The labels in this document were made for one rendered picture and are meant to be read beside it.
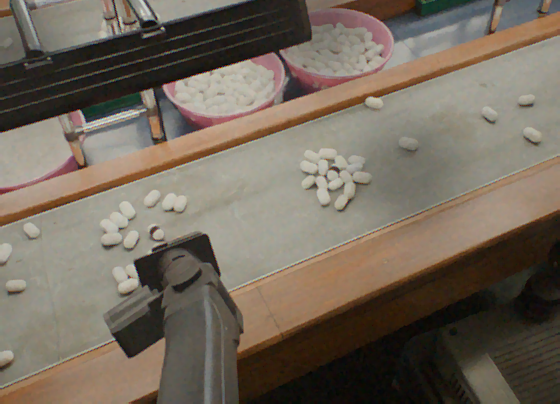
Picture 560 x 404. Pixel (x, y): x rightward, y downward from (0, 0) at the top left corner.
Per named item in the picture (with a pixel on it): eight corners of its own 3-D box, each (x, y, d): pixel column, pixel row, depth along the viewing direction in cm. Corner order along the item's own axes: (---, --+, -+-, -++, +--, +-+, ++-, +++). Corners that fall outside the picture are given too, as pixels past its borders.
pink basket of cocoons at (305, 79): (410, 88, 135) (417, 55, 128) (310, 123, 128) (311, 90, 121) (352, 30, 151) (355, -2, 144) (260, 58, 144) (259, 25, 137)
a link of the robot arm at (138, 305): (244, 334, 60) (202, 269, 58) (149, 403, 58) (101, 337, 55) (216, 300, 72) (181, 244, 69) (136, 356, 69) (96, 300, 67)
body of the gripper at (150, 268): (131, 257, 75) (136, 270, 68) (204, 229, 77) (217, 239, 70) (147, 302, 76) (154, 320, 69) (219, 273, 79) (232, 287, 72)
